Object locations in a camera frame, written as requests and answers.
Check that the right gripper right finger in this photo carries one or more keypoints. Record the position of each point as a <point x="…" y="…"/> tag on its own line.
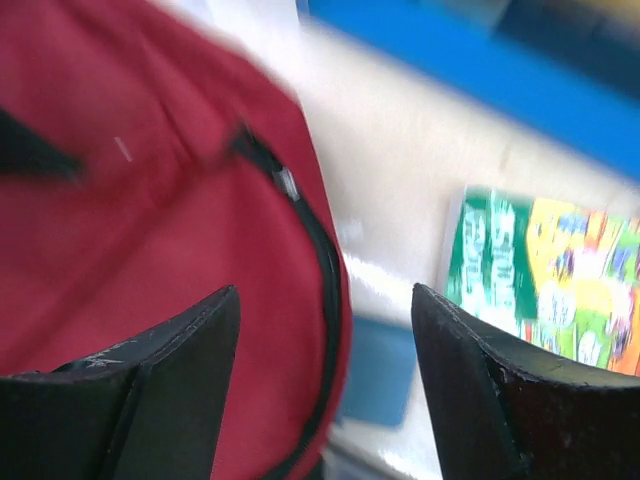
<point x="502" y="408"/>

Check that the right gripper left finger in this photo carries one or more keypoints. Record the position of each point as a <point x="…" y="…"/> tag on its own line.
<point x="149" y="407"/>

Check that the red backpack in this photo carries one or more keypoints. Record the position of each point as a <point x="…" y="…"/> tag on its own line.
<point x="144" y="167"/>

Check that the blue card wallet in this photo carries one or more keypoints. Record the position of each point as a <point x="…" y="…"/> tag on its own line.
<point x="380" y="373"/>

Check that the green treehouse book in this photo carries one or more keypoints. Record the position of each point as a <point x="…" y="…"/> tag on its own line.
<point x="562" y="277"/>

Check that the blue colourful shelf unit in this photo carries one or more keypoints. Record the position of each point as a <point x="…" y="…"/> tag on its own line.
<point x="563" y="68"/>

